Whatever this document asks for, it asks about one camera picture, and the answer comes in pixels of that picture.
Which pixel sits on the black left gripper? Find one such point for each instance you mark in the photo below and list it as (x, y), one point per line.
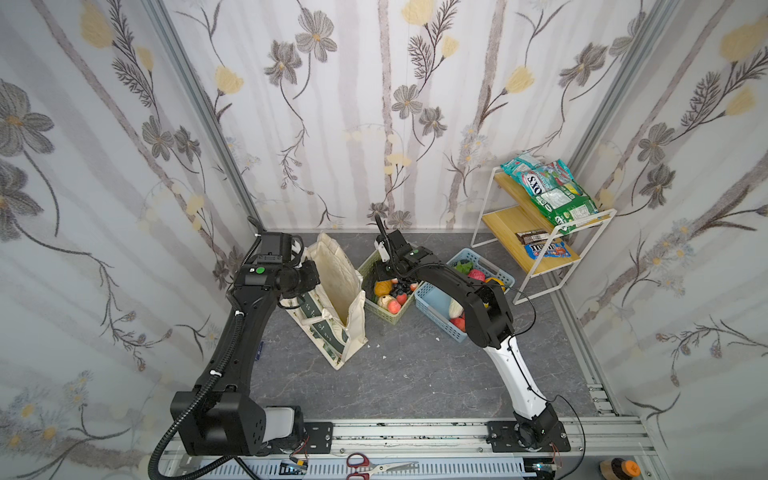
(267, 241)

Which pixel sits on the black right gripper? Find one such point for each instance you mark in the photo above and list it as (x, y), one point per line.
(394, 245)

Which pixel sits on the light green plastic basket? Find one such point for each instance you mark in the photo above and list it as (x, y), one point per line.
(403, 291)

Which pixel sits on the pink toy peach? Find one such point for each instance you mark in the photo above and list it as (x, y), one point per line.
(394, 307)

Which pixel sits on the cream canvas grocery bag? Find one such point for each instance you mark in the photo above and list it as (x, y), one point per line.
(332, 315)

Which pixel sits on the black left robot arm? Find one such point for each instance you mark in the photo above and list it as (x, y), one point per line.
(218, 416)

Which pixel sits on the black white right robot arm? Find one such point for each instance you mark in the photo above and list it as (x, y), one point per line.
(489, 325)

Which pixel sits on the brown candy bag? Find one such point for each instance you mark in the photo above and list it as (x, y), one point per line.
(531, 237)

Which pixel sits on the green snack bag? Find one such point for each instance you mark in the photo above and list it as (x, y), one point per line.
(550, 192)

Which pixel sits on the orange toy mango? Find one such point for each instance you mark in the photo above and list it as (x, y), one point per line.
(383, 288)

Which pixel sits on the beige toy garlic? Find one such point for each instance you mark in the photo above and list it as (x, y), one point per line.
(384, 300)

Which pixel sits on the pink red toy strawberry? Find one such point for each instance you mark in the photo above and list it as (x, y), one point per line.
(477, 275)

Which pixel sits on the white metal wooden shelf rack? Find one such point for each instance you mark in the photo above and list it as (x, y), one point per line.
(501, 226)

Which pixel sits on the red handled scissors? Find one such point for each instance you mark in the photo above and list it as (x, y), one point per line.
(361, 467)

